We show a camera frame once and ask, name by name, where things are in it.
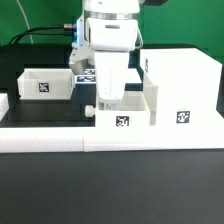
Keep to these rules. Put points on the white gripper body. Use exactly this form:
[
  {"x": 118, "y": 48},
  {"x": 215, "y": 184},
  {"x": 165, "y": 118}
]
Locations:
[{"x": 111, "y": 70}]

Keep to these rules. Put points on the white front drawer box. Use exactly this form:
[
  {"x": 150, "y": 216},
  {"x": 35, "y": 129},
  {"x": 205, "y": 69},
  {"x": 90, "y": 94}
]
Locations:
[{"x": 131, "y": 112}]

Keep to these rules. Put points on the white drawer box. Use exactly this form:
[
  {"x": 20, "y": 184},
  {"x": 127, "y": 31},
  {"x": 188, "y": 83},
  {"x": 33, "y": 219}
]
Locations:
[
  {"x": 131, "y": 112},
  {"x": 46, "y": 84}
]

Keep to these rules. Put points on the white drawer cabinet frame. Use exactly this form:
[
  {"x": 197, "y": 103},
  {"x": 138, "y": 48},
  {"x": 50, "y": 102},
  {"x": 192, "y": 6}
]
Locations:
[{"x": 181, "y": 86}]

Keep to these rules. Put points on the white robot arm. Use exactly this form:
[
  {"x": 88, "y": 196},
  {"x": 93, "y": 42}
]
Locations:
[{"x": 107, "y": 32}]

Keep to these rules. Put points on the white rear drawer box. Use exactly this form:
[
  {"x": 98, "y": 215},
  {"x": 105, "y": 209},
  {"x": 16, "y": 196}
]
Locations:
[{"x": 46, "y": 84}]

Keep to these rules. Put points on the white marker tag sheet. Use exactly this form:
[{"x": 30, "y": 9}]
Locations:
[{"x": 88, "y": 77}]

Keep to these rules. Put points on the white L-shaped border wall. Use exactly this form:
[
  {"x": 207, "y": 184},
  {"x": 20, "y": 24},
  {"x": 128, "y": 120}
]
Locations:
[{"x": 92, "y": 139}]

